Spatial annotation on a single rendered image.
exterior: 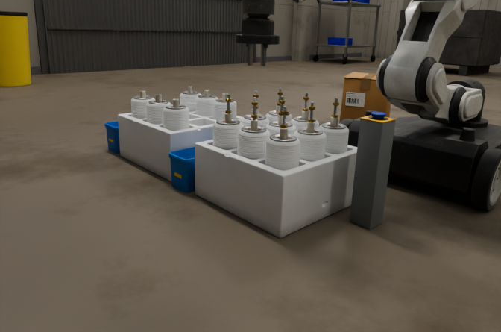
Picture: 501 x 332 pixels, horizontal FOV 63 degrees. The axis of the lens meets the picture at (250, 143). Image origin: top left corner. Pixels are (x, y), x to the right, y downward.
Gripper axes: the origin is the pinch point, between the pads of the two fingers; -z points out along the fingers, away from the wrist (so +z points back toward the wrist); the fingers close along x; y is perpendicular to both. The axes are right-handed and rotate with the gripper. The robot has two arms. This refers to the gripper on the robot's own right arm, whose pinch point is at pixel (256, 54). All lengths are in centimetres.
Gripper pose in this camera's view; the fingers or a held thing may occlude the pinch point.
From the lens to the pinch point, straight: 119.5
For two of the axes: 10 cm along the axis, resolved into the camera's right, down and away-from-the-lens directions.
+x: 9.6, 1.1, -2.7
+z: 0.3, -9.6, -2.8
